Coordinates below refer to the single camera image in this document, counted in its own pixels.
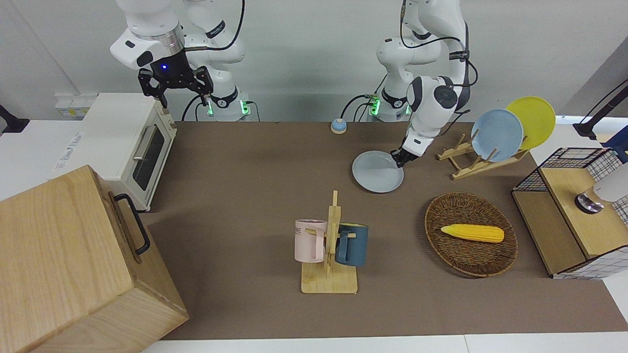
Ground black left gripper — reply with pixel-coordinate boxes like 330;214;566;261
391;146;419;170

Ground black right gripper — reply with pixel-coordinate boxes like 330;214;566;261
138;67;215;109

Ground gray round plate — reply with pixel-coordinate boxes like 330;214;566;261
352;151;405;193

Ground light blue plate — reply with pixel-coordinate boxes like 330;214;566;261
471;109;524;163

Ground yellow plate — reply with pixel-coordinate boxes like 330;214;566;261
505;97;556;151

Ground wooden dish rack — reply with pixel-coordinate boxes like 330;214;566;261
436;133;530;180

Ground white toaster oven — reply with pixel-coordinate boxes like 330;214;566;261
53;93;178;212

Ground dark teal mug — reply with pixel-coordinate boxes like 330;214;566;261
335;223;369;267

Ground yellow corn cob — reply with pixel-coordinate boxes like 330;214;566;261
440;224;505;244

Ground brown wicker basket tray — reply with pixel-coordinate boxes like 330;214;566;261
424;192;519;278

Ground pink mug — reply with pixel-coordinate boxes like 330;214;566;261
294;219;328;263

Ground wooden mug rack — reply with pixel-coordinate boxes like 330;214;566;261
301;190;359;295

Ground black clamp stand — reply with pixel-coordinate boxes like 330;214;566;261
0;105;29;134

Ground wooden drawer cabinet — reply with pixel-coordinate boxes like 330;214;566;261
0;165;189;353

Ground white object with metal cap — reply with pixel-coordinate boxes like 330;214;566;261
575;164;628;214

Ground blue object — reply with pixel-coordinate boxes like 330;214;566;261
610;131;628;164

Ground black base cable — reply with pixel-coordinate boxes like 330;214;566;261
181;95;207;122
341;93;376;123

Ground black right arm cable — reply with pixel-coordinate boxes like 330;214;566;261
185;0;246;52

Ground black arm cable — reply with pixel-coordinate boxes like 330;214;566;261
185;0;246;52
399;0;479;135

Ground white wall socket strip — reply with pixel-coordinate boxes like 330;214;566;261
54;93;100;121

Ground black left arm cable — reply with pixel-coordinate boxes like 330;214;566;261
399;0;479;135

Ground black cabinet handle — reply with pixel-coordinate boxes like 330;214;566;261
114;194;151;255

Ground wire and wood shelf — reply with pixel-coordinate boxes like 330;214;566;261
511;147;628;280

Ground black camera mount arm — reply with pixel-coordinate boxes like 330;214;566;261
573;78;628;141

